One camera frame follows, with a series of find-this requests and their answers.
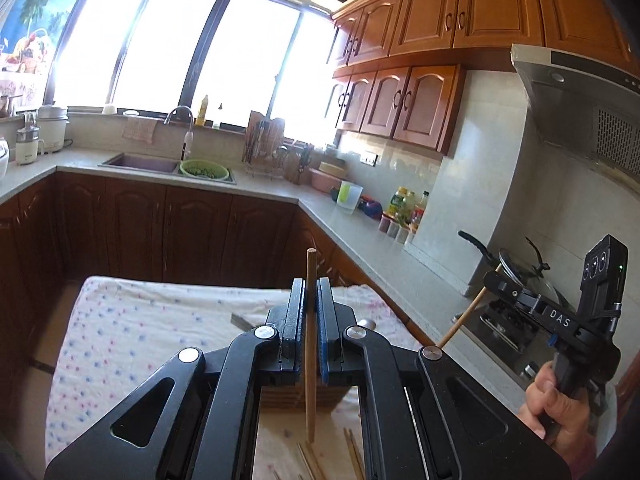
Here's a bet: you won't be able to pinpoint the white juicer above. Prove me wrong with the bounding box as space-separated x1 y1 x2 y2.
15 112 42 166

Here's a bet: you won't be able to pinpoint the range hood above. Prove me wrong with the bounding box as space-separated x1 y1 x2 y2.
509 43 640 182

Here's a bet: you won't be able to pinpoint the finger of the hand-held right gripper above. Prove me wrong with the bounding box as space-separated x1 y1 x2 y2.
482 268 546 319

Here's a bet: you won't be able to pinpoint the kitchen sink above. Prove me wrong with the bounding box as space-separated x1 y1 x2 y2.
98 152 181 175

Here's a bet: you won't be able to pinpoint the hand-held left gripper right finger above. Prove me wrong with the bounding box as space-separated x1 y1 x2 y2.
316 278 573 480

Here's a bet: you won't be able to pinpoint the wooden lower cabinets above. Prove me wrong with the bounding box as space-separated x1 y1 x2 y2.
0 170 436 346

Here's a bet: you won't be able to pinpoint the metal faucet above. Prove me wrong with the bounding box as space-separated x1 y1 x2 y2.
163 105 195 161

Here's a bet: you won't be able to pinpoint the wire dish rack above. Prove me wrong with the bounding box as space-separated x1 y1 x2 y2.
243 144 292 180

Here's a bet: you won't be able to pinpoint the wooden chopstick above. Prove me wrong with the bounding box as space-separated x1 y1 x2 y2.
296 442 322 480
436 265 503 349
306 248 317 444
343 428 362 480
305 454 329 480
349 429 367 480

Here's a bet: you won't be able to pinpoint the gas stove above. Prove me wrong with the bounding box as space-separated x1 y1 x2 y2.
452 299 557 382

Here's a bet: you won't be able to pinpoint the dish rack with utensils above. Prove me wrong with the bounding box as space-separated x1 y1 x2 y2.
244 109 286 162

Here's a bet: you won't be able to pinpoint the floral tablecloth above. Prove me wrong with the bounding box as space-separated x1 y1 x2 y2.
44 275 422 480

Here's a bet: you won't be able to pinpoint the pink container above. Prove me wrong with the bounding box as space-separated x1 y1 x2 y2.
308 160 347 195

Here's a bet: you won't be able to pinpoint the person's right hand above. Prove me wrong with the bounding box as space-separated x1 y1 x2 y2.
516 362 599 476

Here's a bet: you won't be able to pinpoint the beach wall poster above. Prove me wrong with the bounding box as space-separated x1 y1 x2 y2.
0 0 87 122

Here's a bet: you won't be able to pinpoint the kitchen window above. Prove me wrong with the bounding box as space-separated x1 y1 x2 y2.
52 0 342 147

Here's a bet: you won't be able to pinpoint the green colander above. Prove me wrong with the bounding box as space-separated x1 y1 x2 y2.
178 158 232 181

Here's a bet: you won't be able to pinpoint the tall white rice cooker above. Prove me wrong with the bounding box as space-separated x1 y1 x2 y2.
36 104 69 154

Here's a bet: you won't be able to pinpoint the wooden upper cabinets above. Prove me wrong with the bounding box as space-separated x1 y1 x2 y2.
327 0 640 157

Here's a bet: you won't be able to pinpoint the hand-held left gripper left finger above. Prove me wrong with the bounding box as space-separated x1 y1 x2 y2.
44 279 307 480

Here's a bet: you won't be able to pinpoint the yellow oil bottle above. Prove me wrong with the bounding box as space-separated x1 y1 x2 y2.
388 185 409 217

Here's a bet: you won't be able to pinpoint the wooden cabinets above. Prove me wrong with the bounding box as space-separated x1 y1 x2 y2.
0 170 436 346
327 0 640 157

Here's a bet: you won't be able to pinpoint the pale dish towel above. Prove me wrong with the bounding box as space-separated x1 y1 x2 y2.
122 115 157 145

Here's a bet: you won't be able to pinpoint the green and white cup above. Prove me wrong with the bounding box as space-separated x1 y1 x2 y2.
335 179 365 211

